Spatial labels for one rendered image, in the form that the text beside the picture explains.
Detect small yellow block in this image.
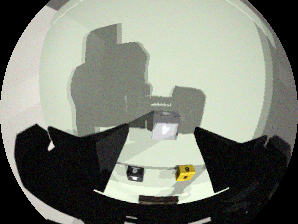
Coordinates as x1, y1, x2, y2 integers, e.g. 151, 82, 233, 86
174, 165, 196, 181

